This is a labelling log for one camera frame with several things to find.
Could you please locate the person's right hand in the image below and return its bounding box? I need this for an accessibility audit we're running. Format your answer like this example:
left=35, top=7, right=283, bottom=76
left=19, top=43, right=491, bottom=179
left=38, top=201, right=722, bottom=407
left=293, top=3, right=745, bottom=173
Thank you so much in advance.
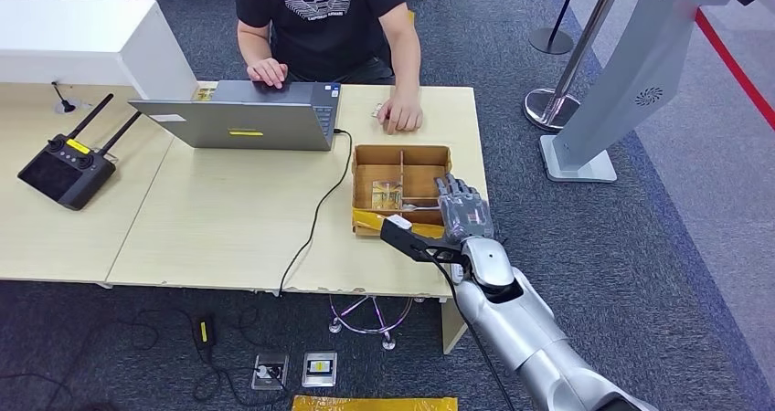
left=247, top=58, right=290, bottom=90

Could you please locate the person's left hand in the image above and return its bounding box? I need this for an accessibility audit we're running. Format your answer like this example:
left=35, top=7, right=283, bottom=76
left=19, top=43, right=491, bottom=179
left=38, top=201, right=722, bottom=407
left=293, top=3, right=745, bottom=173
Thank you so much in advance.
left=376, top=90, right=424, bottom=136

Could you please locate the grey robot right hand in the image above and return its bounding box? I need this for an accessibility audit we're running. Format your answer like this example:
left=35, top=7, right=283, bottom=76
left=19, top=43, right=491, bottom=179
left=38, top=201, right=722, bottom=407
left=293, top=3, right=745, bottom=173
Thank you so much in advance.
left=433, top=174, right=496, bottom=245

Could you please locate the hotel room key card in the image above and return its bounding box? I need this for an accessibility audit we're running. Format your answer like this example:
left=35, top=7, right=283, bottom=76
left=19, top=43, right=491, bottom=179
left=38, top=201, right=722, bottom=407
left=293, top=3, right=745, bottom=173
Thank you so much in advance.
left=370, top=180, right=403, bottom=211

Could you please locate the person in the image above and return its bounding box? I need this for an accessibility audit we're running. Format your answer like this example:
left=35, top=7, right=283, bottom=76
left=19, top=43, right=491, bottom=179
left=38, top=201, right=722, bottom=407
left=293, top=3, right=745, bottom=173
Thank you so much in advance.
left=232, top=0, right=425, bottom=136

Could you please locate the grey laptop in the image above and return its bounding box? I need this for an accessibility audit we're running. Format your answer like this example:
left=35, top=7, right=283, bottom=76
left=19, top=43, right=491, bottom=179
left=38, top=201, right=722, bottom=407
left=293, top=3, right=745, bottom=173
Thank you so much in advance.
left=128, top=79, right=342, bottom=153

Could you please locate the wooden divided box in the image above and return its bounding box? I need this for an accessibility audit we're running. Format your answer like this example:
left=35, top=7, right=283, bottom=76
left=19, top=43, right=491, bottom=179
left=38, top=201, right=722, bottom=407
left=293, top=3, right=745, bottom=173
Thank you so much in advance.
left=351, top=144, right=453, bottom=238

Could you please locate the wooden desk leg panel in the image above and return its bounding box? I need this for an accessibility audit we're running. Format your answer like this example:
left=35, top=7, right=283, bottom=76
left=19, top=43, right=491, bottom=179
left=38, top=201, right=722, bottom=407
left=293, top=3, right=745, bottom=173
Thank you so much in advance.
left=441, top=299, right=467, bottom=355

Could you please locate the chrome stool base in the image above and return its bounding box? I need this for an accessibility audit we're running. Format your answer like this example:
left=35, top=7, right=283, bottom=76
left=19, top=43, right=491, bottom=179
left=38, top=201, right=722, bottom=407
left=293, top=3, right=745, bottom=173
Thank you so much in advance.
left=327, top=294, right=425, bottom=352

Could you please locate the white counter block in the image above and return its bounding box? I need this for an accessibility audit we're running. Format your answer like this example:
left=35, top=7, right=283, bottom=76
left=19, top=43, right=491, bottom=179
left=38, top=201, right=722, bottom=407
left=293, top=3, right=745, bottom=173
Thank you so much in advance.
left=0, top=0, right=200, bottom=100

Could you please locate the yellow wrapped box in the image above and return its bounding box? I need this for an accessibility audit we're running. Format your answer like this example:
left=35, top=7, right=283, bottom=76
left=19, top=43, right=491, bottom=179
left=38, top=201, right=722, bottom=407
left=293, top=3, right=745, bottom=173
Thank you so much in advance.
left=292, top=395, right=458, bottom=411

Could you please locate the grey kiosk stand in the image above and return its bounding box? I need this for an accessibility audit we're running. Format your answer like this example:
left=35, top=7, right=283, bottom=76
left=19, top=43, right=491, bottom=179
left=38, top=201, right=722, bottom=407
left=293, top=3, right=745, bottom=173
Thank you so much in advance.
left=538, top=0, right=775, bottom=184

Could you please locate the closed silver floor socket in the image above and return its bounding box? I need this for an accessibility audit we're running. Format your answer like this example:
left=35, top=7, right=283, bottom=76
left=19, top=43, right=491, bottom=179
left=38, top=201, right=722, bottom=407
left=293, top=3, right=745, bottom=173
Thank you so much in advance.
left=301, top=352, right=338, bottom=389

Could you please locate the black remote controller with antennas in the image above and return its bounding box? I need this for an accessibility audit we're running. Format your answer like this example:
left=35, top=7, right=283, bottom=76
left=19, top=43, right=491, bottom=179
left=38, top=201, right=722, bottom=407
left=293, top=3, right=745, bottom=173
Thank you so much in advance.
left=17, top=93, right=143, bottom=212

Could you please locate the floor socket with plug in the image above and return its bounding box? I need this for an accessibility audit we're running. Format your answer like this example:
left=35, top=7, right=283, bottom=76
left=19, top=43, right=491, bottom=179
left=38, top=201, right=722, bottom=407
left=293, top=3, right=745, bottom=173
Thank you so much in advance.
left=250, top=352, right=290, bottom=391

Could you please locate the black power adapter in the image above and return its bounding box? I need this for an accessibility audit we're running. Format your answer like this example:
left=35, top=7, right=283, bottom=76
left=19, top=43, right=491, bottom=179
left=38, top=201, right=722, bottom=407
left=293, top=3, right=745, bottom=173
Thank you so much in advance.
left=195, top=316, right=216, bottom=349

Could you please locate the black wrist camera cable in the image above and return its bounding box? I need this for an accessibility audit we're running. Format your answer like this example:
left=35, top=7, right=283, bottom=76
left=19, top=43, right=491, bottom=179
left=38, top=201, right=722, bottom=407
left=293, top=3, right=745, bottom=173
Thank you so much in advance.
left=432, top=258, right=517, bottom=411

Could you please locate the chrome stanchion post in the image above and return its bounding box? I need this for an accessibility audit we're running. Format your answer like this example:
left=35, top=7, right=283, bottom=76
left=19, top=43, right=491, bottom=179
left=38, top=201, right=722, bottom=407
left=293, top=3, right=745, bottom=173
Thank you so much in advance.
left=523, top=0, right=632, bottom=134

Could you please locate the black laptop power cable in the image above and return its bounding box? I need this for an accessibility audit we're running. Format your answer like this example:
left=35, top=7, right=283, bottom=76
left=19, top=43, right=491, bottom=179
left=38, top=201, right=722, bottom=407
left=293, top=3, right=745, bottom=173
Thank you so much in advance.
left=278, top=128, right=355, bottom=298

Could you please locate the black stanchion post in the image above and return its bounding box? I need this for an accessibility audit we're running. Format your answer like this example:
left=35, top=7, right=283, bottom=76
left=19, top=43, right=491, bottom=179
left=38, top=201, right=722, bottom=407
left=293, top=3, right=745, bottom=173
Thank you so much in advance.
left=528, top=0, right=586, bottom=56

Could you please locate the desk grommet with black cable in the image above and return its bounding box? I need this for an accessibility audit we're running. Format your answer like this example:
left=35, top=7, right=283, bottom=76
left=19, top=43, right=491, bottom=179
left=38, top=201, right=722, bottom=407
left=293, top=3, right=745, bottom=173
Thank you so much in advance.
left=51, top=79, right=79, bottom=114

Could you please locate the black floor power cable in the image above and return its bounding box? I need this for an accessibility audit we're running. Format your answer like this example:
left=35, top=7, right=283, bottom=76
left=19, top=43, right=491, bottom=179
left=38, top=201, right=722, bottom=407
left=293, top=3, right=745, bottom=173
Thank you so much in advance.
left=0, top=305, right=286, bottom=411

